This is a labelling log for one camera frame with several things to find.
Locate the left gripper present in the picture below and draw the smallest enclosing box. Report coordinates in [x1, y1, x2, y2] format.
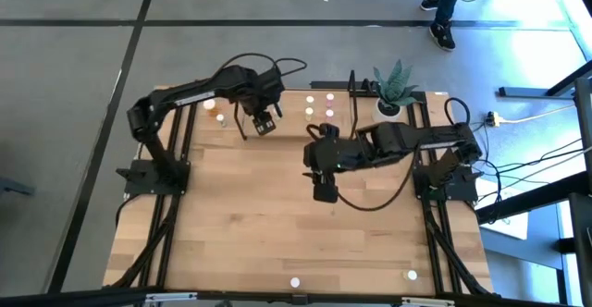
[242, 73, 285, 137]

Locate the black aluminium rig frame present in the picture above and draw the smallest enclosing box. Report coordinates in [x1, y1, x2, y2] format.
[104, 86, 494, 297]

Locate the dark grey floor fixture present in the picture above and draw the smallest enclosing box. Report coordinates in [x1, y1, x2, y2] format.
[0, 176, 37, 197]

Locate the black floor cable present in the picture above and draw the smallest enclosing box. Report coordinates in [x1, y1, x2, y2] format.
[474, 121, 592, 225]

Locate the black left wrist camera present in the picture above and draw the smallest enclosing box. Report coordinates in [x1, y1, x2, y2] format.
[265, 68, 287, 91]

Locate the black overhead frame bar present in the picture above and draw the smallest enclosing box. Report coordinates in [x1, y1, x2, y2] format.
[0, 287, 592, 307]

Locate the silver aluminium bracket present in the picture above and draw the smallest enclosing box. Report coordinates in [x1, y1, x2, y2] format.
[400, 296, 457, 307]
[144, 291, 199, 304]

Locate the potted snake plant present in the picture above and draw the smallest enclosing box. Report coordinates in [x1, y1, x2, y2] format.
[371, 58, 421, 129]

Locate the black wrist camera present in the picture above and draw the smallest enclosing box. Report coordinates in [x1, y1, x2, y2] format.
[265, 68, 287, 91]
[318, 122, 342, 142]

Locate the yellow floor cable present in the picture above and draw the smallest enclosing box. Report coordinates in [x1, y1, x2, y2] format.
[501, 104, 577, 126]

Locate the large orange medicine bottle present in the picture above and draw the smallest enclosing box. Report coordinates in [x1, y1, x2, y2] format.
[202, 97, 221, 117]

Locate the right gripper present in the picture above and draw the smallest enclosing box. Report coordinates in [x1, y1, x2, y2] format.
[302, 136, 360, 204]

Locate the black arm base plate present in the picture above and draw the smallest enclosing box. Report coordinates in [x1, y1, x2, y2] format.
[115, 158, 191, 196]
[413, 164, 480, 203]

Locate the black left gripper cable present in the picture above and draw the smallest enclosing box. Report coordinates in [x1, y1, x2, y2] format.
[215, 52, 309, 78]

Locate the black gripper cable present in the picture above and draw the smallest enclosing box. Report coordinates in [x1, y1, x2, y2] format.
[306, 123, 422, 213]
[215, 52, 309, 78]

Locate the black neighbouring table frame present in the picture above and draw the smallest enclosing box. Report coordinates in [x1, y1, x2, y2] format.
[475, 59, 592, 307]

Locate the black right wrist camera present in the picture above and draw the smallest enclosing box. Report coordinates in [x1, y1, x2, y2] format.
[318, 122, 342, 142]

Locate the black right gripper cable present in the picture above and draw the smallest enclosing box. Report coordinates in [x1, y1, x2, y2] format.
[306, 123, 422, 213]

